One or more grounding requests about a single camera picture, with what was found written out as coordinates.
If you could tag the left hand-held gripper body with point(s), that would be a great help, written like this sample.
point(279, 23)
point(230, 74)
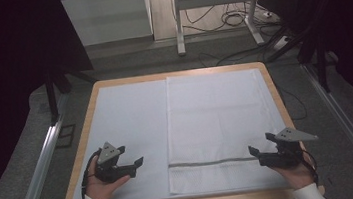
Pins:
point(112, 174)

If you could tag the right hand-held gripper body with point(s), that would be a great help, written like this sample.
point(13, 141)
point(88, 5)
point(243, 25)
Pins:
point(282, 159)

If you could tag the white towel with grey stripe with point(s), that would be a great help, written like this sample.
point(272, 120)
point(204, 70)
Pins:
point(216, 115)

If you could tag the person's left hand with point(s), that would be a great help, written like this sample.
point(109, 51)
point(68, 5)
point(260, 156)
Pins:
point(99, 189)

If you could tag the person's right hand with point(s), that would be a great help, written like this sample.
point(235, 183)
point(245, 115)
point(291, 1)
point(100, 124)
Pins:
point(298, 174)

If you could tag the white table mat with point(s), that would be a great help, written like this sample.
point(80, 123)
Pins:
point(127, 125)

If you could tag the black stand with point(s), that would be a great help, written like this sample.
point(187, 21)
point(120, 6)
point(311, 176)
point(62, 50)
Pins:
point(322, 72)
point(52, 103)

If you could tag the white power strip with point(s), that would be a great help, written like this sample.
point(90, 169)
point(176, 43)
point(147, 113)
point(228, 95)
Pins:
point(281, 42)

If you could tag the white cabinet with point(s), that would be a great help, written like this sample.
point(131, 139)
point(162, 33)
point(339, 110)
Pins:
point(104, 17)

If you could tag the black curtain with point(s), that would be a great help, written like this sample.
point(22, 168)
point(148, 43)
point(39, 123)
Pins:
point(350, 26)
point(4, 82)

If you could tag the black rectangular floor frame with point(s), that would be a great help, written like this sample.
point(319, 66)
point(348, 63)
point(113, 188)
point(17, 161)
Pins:
point(66, 136)

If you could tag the aluminium rail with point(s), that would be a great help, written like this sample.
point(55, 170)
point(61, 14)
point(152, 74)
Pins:
point(41, 165)
point(348, 126)

